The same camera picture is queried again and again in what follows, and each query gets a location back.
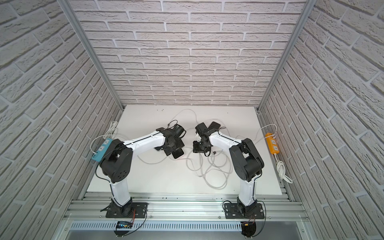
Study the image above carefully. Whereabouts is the white USB-C charging cable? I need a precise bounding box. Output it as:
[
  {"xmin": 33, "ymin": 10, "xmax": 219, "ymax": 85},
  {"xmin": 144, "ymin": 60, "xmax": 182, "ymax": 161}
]
[{"xmin": 185, "ymin": 123, "xmax": 278, "ymax": 191}]

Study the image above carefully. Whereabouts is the phone with light pink case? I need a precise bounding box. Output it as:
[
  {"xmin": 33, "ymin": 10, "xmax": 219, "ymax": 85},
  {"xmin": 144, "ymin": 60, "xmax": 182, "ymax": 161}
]
[{"xmin": 172, "ymin": 149, "xmax": 184, "ymax": 159}]

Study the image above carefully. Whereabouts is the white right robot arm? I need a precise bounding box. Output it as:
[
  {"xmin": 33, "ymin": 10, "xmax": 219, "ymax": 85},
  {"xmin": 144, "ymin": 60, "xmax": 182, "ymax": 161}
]
[{"xmin": 193, "ymin": 122, "xmax": 265, "ymax": 214}]

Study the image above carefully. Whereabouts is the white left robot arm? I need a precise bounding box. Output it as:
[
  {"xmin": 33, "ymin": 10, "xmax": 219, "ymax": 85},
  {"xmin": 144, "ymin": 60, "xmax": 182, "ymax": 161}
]
[{"xmin": 99, "ymin": 124, "xmax": 187, "ymax": 212}]

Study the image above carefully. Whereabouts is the phone with salmon pink case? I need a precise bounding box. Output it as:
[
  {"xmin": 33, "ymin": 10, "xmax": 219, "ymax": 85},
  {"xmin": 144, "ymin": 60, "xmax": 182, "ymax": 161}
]
[{"xmin": 208, "ymin": 122, "xmax": 221, "ymax": 134}]

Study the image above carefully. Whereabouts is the orange power strip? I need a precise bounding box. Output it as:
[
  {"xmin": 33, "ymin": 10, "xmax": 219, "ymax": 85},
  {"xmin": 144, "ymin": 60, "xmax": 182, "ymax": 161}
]
[{"xmin": 265, "ymin": 133, "xmax": 280, "ymax": 155}]

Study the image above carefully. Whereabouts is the teal power strip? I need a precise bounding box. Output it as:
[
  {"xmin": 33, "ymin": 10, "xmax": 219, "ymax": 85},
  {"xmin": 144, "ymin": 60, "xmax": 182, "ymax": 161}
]
[{"xmin": 91, "ymin": 138, "xmax": 113, "ymax": 163}]

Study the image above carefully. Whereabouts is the white cable with lilac tint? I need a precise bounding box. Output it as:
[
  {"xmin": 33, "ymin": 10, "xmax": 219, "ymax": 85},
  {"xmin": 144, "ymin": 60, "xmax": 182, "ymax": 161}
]
[{"xmin": 166, "ymin": 108, "xmax": 232, "ymax": 139}]

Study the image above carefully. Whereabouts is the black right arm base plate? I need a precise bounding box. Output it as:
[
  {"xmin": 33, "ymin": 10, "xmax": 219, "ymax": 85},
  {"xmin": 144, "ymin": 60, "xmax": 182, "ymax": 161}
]
[{"xmin": 222, "ymin": 201, "xmax": 265, "ymax": 220}]

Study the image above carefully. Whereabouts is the aluminium front rail frame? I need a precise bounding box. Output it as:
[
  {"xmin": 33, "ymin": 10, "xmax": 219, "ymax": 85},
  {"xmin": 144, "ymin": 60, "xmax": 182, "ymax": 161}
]
[{"xmin": 53, "ymin": 188, "xmax": 316, "ymax": 240}]

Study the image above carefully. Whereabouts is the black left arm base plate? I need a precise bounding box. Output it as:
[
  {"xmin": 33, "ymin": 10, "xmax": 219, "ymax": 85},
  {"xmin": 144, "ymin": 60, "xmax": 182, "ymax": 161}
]
[{"xmin": 101, "ymin": 201, "xmax": 148, "ymax": 219}]

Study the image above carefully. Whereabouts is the white power strip cord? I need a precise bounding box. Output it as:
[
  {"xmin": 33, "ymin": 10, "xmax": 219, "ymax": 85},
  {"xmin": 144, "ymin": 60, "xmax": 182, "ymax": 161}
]
[{"xmin": 272, "ymin": 152, "xmax": 294, "ymax": 184}]

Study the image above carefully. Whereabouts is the aluminium corner post left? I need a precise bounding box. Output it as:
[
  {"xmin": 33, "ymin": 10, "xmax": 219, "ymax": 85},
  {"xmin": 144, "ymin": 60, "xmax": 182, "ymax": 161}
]
[{"xmin": 58, "ymin": 0, "xmax": 124, "ymax": 112}]

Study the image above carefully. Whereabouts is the aluminium corner post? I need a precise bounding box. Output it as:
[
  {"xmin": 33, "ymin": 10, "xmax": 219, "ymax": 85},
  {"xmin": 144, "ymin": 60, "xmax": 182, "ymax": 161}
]
[
  {"xmin": 257, "ymin": 0, "xmax": 317, "ymax": 114},
  {"xmin": 58, "ymin": 0, "xmax": 124, "ymax": 112}
]

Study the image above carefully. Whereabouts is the aluminium corner post right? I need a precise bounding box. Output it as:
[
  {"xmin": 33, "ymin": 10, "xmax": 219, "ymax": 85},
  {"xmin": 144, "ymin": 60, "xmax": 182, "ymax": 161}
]
[{"xmin": 257, "ymin": 0, "xmax": 317, "ymax": 114}]

